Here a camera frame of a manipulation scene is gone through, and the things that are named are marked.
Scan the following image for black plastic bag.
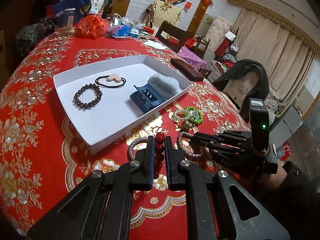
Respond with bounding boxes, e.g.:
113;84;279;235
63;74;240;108
15;17;57;55

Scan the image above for black hair tie wooden discs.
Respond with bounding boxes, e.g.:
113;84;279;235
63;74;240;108
95;73;126;89

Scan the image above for white paper sheet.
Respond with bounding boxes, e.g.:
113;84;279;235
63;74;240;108
145;40;169;50

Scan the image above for dark brown bead bracelet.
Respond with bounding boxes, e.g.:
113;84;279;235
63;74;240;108
73;83;103;109

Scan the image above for pale chair back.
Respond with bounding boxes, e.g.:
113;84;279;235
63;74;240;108
224;67;260;107

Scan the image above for red plastic bag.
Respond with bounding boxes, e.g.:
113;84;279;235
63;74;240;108
74;15;110;40

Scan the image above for silver braided bracelet with clasp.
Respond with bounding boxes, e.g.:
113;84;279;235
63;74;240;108
127;136;150;161

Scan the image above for dark brown long case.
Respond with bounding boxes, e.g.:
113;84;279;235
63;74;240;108
170;58;205;82

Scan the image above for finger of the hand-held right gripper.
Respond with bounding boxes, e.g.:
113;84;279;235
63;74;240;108
200;144;263;178
193;131;252;147

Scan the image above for clear glass jar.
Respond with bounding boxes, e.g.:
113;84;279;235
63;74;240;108
65;8;75;29

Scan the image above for red bead bracelet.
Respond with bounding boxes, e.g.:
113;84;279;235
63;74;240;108
154;133;166;178

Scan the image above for purple cloth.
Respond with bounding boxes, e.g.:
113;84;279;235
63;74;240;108
178;45;208;70

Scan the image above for metal watch band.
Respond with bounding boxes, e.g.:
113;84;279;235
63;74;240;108
180;111;200;132

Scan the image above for red floral tablecloth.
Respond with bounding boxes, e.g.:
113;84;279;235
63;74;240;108
0;34;253;240

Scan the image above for dark jacket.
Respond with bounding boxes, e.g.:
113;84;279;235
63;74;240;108
212;59;270;123

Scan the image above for dark wine bottle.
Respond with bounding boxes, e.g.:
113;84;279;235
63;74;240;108
101;0;115;20

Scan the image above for person's right forearm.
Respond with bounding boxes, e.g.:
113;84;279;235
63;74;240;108
257;160;310;193

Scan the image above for white cardboard tray box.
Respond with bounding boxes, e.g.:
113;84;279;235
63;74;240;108
53;54;193;155

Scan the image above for pearl spiral hair tie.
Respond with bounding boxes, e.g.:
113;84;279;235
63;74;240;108
171;109;192;122

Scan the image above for green bead bracelet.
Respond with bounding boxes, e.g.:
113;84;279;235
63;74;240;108
184;106;204;125

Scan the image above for dark wooden chair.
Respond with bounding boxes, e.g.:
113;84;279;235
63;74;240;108
155;21;193;54

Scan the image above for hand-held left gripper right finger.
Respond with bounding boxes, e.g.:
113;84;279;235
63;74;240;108
164;135;290;240

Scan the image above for blue fabric bag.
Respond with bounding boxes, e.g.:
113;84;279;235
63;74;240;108
46;0;92;23

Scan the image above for beige curtain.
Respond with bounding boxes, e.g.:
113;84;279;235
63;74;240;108
231;2;317;100

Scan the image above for yellow floral cloth cover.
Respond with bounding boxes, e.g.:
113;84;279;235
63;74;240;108
146;0;182;28

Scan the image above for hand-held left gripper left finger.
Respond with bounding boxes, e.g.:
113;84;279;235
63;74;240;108
26;135;156;240

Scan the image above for blue tissue packet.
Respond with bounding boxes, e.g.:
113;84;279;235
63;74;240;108
110;25;138;38

